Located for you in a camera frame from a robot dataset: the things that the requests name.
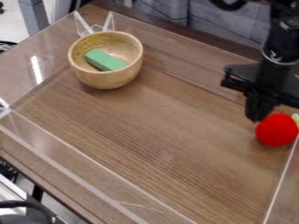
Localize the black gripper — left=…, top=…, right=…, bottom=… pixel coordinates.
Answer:
left=220, top=62, right=299, bottom=123

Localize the red plush strawberry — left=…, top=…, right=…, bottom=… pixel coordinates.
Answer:
left=255, top=113, right=299, bottom=147

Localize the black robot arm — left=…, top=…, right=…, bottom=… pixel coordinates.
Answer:
left=220, top=0, right=299, bottom=123

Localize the wooden bowl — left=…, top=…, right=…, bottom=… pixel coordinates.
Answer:
left=68, top=31, right=144, bottom=89

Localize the green block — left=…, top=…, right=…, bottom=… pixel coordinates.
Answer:
left=84, top=48, right=127, bottom=71

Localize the black chair part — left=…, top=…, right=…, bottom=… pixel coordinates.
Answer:
left=0, top=200, right=68, bottom=224

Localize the clear acrylic tray wall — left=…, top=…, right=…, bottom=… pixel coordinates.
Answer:
left=0, top=5, right=299, bottom=224

